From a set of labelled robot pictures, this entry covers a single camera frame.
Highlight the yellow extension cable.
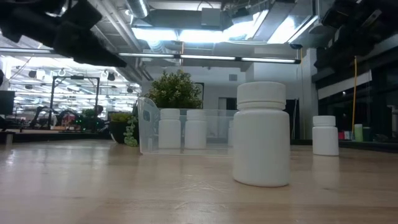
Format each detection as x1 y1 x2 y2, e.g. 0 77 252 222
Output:
351 55 358 139

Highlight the black monitor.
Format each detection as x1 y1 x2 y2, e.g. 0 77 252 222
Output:
0 90 16 116

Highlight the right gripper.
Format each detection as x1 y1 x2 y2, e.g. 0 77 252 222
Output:
313 0 386 72

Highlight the overhead LED light bar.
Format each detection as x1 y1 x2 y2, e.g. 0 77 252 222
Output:
0 47 302 65

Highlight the black frame stand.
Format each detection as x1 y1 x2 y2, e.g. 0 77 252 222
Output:
51 75 100 128

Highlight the white pill bottle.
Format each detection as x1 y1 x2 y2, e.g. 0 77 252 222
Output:
232 81 291 188
184 109 208 150
158 108 182 149
312 115 340 156

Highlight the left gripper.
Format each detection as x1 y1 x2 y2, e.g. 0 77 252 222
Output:
52 0 127 68

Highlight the clear plastic basket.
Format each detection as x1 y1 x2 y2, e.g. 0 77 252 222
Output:
137 96 239 156

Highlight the white-flowered potted plant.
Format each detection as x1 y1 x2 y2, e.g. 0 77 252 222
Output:
146 70 203 110

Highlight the black aluminium table frame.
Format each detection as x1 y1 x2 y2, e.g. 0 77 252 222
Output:
0 130 398 154

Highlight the person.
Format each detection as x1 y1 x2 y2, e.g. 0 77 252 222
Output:
93 105 108 131

